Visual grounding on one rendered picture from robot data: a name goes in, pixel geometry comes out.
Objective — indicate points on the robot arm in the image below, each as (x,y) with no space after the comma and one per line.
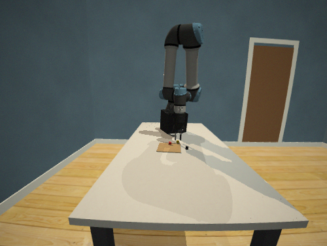
(191,36)

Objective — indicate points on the tan mat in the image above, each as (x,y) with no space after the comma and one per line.
(165,147)

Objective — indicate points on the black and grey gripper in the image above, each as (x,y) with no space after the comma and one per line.
(179,120)

